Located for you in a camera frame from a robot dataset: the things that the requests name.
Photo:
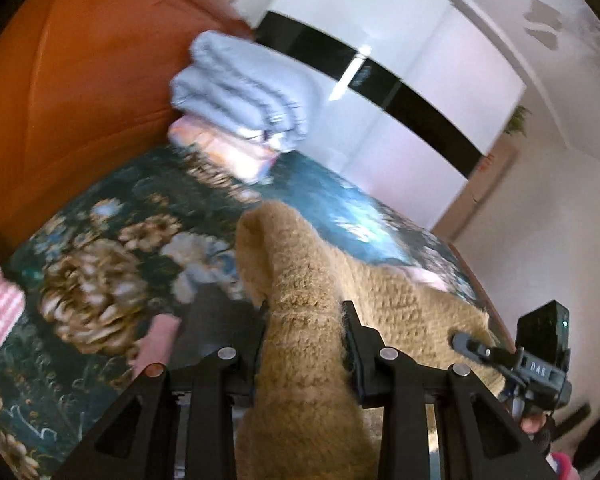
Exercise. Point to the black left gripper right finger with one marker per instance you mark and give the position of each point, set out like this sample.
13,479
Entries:
383,377

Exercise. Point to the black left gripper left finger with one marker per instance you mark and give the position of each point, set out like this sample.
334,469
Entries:
227,339

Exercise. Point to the tan knitted sweater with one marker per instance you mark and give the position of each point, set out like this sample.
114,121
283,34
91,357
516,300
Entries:
304,422

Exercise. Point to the right hand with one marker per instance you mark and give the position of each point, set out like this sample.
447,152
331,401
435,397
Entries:
537,422

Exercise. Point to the teal floral bed blanket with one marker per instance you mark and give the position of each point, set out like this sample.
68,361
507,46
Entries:
157,237

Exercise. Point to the wooden door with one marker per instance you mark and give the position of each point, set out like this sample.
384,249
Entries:
491,169

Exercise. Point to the folded pink bedding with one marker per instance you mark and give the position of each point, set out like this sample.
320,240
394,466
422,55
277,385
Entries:
242,159

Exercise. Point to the white wardrobe with black stripe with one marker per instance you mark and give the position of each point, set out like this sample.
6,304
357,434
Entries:
414,94

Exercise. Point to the folded light blue quilt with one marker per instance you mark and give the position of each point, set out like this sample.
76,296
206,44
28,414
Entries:
248,90

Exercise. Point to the orange wooden headboard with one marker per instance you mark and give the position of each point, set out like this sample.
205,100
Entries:
84,87

